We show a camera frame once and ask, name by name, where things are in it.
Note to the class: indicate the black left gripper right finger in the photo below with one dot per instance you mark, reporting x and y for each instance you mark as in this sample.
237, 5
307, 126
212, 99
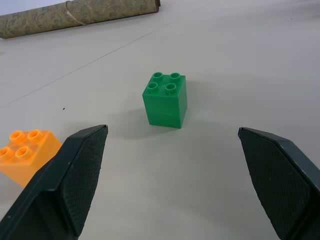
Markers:
280, 185

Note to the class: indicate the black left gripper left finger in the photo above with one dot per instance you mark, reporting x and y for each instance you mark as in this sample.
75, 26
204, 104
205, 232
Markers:
62, 190

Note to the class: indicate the orange toy brick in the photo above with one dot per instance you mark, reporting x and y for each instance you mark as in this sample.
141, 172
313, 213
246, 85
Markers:
23, 160

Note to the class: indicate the green toy brick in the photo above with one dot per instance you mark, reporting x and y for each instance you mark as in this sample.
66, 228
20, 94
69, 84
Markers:
165, 105

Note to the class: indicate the rolled olive patterned scroll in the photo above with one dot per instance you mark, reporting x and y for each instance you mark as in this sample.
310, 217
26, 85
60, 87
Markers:
75, 15

